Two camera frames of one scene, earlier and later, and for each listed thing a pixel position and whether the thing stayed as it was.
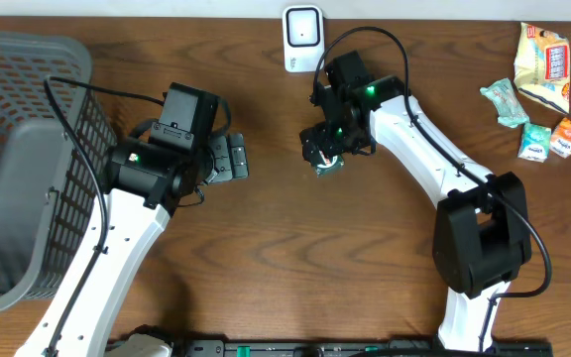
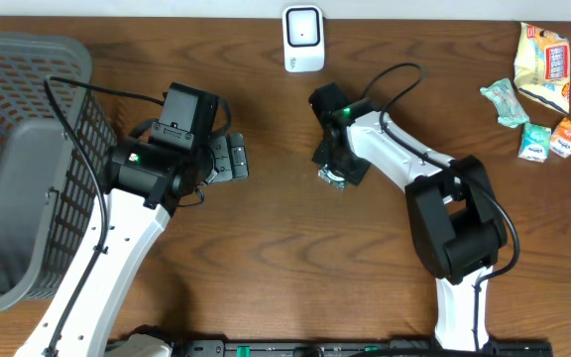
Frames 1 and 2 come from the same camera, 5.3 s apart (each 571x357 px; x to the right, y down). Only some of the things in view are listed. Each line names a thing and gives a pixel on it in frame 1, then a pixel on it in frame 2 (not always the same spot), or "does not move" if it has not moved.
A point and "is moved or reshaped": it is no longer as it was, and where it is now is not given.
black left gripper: x=231 y=149 does not move
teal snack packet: x=510 y=108 does not move
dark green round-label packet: x=329 y=167 is moved or reshaped
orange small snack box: x=566 y=137 does not move
